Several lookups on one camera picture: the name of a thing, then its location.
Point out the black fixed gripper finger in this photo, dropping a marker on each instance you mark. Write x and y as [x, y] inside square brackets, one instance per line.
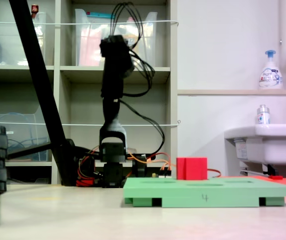
[129, 68]

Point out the red cross columnar block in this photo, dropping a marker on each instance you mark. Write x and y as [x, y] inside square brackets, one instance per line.
[195, 168]

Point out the pink flat pack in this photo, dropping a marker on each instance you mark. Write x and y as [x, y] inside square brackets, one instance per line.
[89, 50]

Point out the clear bin with bottles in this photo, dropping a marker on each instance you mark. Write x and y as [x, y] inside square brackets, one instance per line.
[149, 45]

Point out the yellow labelled bottle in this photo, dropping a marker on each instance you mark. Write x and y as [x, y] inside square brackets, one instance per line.
[132, 20]

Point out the clear pouch teal strip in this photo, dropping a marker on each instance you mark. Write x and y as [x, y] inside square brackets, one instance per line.
[97, 16]

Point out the beige shelf unit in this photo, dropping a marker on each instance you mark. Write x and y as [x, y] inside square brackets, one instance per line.
[82, 71]

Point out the brown bottle red cap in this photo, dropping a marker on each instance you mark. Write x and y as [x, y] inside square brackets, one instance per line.
[34, 10]

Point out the clear plastic storage bin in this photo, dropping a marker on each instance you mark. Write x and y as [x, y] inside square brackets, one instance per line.
[12, 45]

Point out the green shape sorting board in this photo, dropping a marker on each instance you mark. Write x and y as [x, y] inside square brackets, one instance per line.
[182, 192]

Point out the white foam soap bottle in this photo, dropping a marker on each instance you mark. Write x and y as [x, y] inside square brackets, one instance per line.
[270, 75]

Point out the small clear bottle silver cap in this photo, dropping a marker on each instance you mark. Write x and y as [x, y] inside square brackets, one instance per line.
[263, 116]

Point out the white sink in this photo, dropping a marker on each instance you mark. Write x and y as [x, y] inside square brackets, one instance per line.
[270, 145]

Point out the small red flat piece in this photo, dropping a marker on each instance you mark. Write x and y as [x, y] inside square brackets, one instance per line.
[275, 177]

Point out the beige wall ledge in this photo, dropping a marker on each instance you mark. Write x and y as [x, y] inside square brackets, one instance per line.
[220, 92]

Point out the red printed mount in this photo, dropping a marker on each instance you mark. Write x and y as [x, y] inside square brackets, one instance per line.
[85, 182]

